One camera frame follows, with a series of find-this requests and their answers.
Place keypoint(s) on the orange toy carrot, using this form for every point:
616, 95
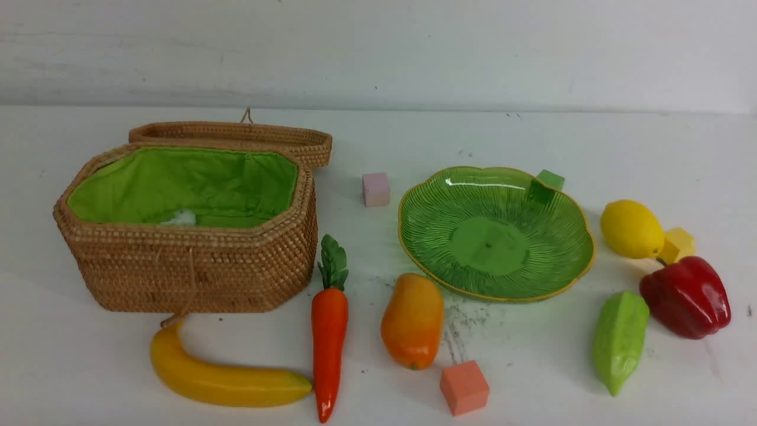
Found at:
329, 321

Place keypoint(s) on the orange toy mango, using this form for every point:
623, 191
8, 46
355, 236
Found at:
411, 327

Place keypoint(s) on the yellow toy banana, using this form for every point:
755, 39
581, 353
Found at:
217, 384

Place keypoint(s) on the yellow toy lemon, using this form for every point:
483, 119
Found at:
631, 229

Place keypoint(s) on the red toy bell pepper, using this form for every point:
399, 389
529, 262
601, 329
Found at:
688, 297

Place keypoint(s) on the pink foam cube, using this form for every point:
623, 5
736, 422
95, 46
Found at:
376, 190

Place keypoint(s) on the woven wicker basket lid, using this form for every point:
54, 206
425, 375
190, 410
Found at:
311, 147

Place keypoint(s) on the green glass leaf plate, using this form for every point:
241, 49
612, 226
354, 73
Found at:
496, 234

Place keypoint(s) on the woven wicker basket green lining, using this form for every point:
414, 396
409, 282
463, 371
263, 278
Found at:
179, 228

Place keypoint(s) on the green foam cube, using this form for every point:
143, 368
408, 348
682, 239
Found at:
551, 179

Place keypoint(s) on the orange foam cube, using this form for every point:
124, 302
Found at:
464, 388

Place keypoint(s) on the yellow foam cube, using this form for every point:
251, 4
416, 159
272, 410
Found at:
678, 244

